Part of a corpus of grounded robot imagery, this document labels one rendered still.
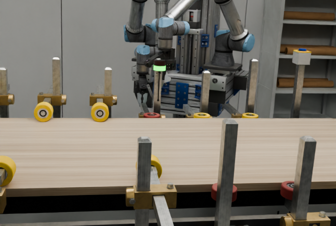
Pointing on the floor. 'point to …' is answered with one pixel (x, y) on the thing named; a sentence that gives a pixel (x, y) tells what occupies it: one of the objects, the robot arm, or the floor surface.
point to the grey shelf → (314, 109)
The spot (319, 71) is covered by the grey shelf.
